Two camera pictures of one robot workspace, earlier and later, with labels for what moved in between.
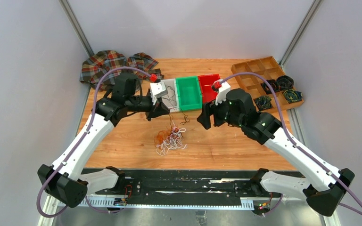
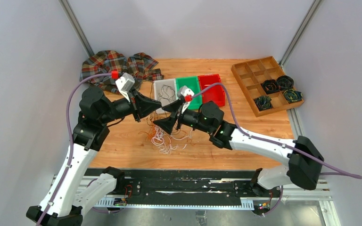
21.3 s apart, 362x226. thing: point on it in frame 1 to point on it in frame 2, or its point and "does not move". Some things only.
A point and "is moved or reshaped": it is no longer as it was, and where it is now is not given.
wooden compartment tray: x=287 y=94 does not move
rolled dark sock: x=273 y=84 does not move
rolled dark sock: x=285 y=82 does not move
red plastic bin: x=205 y=81 does not move
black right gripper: x=204 y=117 to x=168 y=123
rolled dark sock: x=263 y=102 does not move
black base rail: x=215 y=188 does not move
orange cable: x=161 y=136 to x=152 y=132
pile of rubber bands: x=173 y=141 is moved or reshaped
